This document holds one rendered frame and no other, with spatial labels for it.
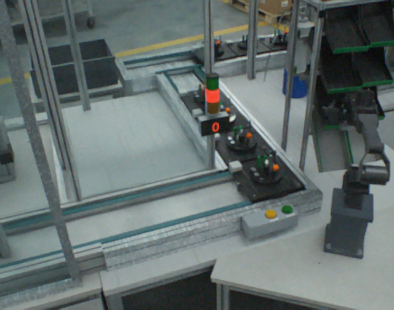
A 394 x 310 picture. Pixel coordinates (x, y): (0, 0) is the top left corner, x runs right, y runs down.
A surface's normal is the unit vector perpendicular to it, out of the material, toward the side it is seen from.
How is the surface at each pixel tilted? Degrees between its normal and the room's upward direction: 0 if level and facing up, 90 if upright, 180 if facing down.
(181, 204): 0
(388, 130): 90
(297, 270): 0
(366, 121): 3
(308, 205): 90
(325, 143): 45
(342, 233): 90
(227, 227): 90
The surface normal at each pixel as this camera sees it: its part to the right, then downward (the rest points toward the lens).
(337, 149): 0.10, -0.17
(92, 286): -0.03, -0.81
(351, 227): -0.29, 0.56
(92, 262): 0.33, 0.54
